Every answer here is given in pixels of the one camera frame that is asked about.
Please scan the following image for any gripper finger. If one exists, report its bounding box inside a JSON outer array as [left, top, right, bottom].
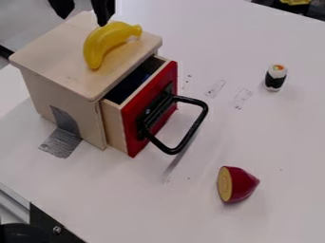
[[89, 0, 117, 28], [47, 0, 78, 20]]

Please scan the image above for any yellow toy banana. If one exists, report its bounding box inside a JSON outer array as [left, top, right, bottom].
[[82, 20, 143, 71]]

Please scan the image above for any wooden cabinet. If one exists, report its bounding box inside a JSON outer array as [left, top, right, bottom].
[[8, 10, 164, 151]]

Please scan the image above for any grey tape strip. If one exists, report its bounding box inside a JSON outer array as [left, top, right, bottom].
[[36, 104, 85, 159]]

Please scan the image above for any toy sushi roll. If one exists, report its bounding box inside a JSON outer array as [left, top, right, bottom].
[[263, 64, 290, 93]]

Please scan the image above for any yellow toy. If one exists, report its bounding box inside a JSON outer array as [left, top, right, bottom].
[[278, 0, 313, 7]]

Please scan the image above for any red toy fruit half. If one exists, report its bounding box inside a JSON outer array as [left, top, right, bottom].
[[216, 165, 262, 205]]

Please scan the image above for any red drawer with black handle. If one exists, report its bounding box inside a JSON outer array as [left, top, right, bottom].
[[99, 55, 210, 159]]

